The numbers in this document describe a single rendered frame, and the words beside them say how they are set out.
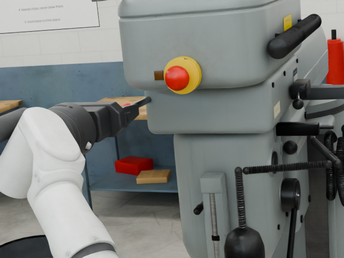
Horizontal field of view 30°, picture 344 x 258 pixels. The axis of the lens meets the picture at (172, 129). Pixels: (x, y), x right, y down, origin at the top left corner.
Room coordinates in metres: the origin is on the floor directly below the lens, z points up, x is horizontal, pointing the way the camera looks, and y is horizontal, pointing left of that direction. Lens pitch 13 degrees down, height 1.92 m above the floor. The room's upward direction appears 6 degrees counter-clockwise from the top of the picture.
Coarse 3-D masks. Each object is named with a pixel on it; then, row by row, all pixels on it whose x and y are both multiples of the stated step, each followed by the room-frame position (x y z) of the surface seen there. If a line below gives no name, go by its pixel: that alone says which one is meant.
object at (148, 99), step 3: (147, 96) 1.17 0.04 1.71; (141, 99) 1.15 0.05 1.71; (144, 99) 1.15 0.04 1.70; (147, 99) 1.16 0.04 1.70; (150, 99) 1.17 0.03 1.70; (135, 102) 1.12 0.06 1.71; (138, 102) 1.13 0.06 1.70; (141, 102) 1.14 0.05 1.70; (144, 102) 1.15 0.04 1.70; (147, 102) 1.16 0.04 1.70; (123, 105) 1.08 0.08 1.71; (138, 105) 1.12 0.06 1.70; (141, 105) 1.13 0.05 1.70
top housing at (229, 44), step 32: (128, 0) 1.10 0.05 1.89; (160, 0) 1.06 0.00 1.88; (192, 0) 1.04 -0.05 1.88; (224, 0) 1.02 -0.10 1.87; (256, 0) 1.03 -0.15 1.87; (288, 0) 1.26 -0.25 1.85; (128, 32) 1.09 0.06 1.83; (160, 32) 1.06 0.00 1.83; (192, 32) 1.04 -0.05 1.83; (224, 32) 1.02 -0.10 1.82; (256, 32) 1.03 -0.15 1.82; (128, 64) 1.09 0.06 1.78; (160, 64) 1.06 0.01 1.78; (224, 64) 1.02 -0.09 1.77; (256, 64) 1.03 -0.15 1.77
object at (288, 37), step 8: (312, 16) 1.38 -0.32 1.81; (296, 24) 1.23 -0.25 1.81; (304, 24) 1.24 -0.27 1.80; (312, 24) 1.30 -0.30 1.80; (320, 24) 1.43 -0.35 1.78; (288, 32) 1.10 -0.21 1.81; (296, 32) 1.13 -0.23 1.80; (304, 32) 1.19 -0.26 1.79; (312, 32) 1.31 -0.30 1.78; (272, 40) 1.02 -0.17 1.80; (280, 40) 1.02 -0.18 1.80; (288, 40) 1.04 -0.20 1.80; (296, 40) 1.10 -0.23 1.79; (272, 48) 1.02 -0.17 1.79; (280, 48) 1.02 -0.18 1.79; (288, 48) 1.02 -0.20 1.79; (272, 56) 1.02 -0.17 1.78; (280, 56) 1.02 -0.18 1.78
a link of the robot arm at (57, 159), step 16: (32, 112) 0.85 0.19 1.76; (48, 112) 0.88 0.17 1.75; (32, 128) 0.82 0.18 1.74; (48, 128) 0.84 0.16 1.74; (64, 128) 0.86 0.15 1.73; (32, 144) 0.81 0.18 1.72; (48, 144) 0.80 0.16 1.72; (64, 144) 0.82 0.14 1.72; (48, 160) 0.78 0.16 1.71; (64, 160) 0.80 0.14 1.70; (80, 160) 0.82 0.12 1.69; (32, 176) 0.79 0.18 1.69; (48, 176) 0.78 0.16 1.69; (64, 176) 0.79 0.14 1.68; (80, 176) 0.81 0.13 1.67; (32, 192) 0.78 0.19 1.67; (32, 208) 0.78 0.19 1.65
